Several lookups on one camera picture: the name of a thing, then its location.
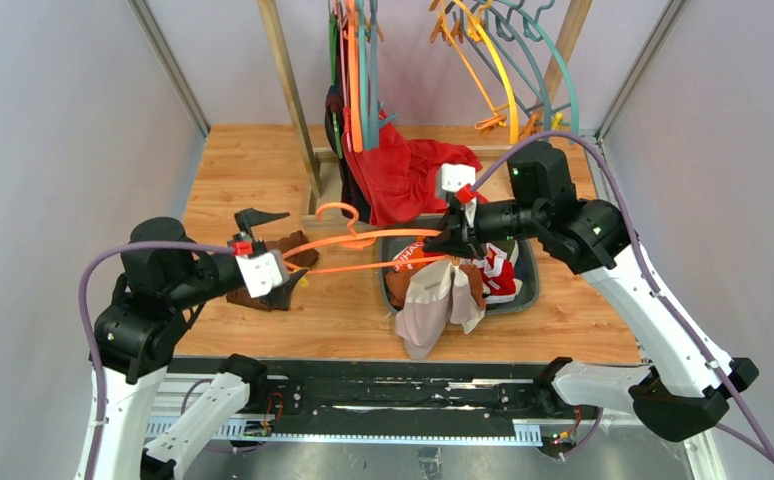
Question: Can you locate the pale pink underwear cream waistband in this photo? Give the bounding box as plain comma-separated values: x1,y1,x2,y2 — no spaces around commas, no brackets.
395,260,485,360

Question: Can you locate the red underwear white trim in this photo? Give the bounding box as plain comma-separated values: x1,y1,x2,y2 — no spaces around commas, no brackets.
471,240,523,305

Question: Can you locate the orange plastic hanger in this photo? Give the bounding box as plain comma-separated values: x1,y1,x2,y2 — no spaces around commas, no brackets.
282,202,448,274
345,0,363,153

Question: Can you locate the blue-grey plastic clip hanger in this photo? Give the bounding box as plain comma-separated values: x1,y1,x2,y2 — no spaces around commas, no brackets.
442,1,563,143

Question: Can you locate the teal plastic clip hanger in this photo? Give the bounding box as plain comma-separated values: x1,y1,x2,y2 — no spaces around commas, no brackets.
484,1,593,139

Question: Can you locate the brown underwear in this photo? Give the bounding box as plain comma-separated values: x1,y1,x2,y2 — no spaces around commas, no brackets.
386,265,486,312

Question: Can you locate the yellow plastic clip hanger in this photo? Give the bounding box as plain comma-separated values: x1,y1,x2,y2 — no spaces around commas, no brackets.
428,0,520,145

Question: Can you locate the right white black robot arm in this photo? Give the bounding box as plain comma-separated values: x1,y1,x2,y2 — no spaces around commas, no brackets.
426,141,759,442

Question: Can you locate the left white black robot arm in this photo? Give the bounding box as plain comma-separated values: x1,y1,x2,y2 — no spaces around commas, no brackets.
77,209,298,479

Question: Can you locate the orange underwear in basin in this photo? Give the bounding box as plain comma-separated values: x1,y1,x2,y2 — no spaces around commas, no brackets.
388,237,442,273

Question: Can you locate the teal plastic hanger pair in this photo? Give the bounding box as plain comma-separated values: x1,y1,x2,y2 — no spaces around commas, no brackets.
353,1,395,151

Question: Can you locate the grey plastic basin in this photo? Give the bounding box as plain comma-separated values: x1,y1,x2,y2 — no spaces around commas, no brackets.
377,214,540,316

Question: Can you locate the large red garment hanging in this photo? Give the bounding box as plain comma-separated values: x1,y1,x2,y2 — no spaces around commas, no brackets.
343,124,482,227

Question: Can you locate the dark navy garment hanging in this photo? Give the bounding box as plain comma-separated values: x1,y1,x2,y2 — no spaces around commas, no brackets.
324,13,371,223

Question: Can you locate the wooden clothes rack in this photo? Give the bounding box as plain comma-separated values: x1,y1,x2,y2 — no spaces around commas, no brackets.
257,0,594,230

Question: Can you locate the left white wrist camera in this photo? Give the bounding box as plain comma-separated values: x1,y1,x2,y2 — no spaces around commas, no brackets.
235,249,290,298

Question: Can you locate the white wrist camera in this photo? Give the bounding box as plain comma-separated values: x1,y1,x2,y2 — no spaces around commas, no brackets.
235,249,290,298
435,163,476,199

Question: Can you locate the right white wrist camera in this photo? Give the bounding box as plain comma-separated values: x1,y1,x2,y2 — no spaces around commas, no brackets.
435,163,476,199

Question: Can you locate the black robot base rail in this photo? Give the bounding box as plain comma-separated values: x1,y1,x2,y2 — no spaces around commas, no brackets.
145,356,653,458

